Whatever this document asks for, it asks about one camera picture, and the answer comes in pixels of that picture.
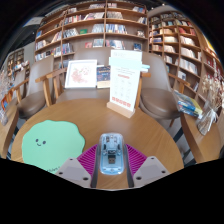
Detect round wooden side table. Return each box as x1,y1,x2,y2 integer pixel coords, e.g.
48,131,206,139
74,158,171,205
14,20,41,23
181,111,224,164
0,103,21,159

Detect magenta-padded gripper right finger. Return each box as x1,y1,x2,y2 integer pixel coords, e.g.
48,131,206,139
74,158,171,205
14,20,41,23
123,143,171,188

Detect light blue book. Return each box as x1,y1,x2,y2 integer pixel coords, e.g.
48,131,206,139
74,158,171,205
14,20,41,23
139,63,151,73

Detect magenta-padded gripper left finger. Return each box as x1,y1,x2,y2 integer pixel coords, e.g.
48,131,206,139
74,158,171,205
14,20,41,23
54,143,101,188

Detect brown padded wooden armchair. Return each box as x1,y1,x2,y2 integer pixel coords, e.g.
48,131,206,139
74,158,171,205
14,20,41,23
34,47,152,108
8,56,56,119
139,53,188,128

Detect wide wooden bookshelf with books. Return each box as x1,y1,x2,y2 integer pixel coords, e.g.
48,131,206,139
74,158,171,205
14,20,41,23
34,0,149,63

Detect white hanging ceiling panel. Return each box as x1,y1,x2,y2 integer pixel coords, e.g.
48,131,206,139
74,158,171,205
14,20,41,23
23,16,44,28

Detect dark blue book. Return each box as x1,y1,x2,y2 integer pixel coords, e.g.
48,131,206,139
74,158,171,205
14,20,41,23
96,65,112,89

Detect translucent light blue computer mouse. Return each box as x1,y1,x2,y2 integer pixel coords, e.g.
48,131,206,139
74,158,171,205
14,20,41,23
96,132,129,176

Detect small distant wooden bookshelf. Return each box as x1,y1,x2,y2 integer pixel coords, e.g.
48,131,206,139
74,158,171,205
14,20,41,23
6,48,26,73

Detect white framed floral picture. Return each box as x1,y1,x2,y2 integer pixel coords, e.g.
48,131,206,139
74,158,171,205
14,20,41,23
64,59,98,89

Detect white sign on wooden base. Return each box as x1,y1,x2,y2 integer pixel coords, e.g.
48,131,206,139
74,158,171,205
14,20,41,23
106,49,144,119

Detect curved wooden bookshelf with books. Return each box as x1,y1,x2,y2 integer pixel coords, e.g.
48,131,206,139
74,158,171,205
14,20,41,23
147,9,224,111

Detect stack of colourful books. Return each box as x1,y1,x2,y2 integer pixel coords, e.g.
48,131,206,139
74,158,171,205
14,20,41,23
173,90,204,119

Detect green cloud-shaped mouse pad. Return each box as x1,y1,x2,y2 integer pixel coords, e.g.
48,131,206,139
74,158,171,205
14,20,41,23
21,119,87,174

